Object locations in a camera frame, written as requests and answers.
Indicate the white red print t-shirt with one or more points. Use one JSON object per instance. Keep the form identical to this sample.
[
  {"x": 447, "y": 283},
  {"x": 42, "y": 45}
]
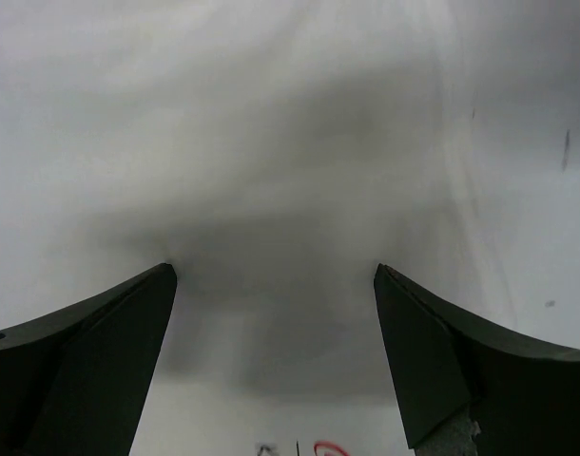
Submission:
[{"x": 275, "y": 153}]

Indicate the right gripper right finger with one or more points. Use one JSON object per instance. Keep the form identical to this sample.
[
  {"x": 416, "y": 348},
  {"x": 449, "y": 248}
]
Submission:
[{"x": 467, "y": 386}]

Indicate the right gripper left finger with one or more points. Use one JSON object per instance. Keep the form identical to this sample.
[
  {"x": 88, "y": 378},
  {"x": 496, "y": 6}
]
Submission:
[{"x": 74, "y": 382}]

